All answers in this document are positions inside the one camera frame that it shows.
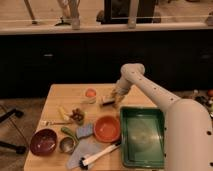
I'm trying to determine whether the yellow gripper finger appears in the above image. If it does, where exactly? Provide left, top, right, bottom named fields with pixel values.
left=115, top=94, right=124, bottom=107

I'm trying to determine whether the black whiteboard eraser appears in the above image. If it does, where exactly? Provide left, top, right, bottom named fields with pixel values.
left=100, top=96, right=115, bottom=106

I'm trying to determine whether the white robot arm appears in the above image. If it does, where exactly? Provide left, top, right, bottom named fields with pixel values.
left=114, top=63, right=213, bottom=171

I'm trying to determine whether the orange bowl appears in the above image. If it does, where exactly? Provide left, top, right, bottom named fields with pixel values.
left=93, top=116, right=120, bottom=143

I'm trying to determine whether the purple bowl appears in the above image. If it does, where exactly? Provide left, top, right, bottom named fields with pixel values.
left=30, top=129, right=57, bottom=156

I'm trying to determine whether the green plastic tray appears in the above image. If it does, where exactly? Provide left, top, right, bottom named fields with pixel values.
left=120, top=107, right=164, bottom=169

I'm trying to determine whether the toy grape bunch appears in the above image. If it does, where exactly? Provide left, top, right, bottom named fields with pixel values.
left=71, top=108, right=85, bottom=125

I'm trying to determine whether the blue sponge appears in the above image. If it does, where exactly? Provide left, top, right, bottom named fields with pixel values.
left=76, top=123, right=93, bottom=139

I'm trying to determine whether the grey blue cloth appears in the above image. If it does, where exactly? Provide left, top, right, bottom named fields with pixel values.
left=66, top=139, right=103, bottom=170

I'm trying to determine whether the yellow toy banana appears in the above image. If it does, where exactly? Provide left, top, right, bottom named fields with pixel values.
left=58, top=107, right=70, bottom=121

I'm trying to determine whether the green toy pepper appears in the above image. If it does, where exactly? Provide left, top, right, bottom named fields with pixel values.
left=61, top=127, right=79, bottom=143

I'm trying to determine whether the dark cabinet counter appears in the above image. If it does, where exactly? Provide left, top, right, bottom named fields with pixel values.
left=0, top=23, right=213, bottom=98

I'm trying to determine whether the small metal cup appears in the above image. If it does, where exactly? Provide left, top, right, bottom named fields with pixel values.
left=59, top=137, right=75, bottom=154

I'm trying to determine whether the small silver fork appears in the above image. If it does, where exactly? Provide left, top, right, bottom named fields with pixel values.
left=41, top=121, right=72, bottom=126

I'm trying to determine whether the black office chair base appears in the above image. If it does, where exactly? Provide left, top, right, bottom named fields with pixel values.
left=0, top=105, right=27, bottom=154

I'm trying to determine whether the white handled black brush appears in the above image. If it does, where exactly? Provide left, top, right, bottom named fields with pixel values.
left=79, top=141, right=121, bottom=170

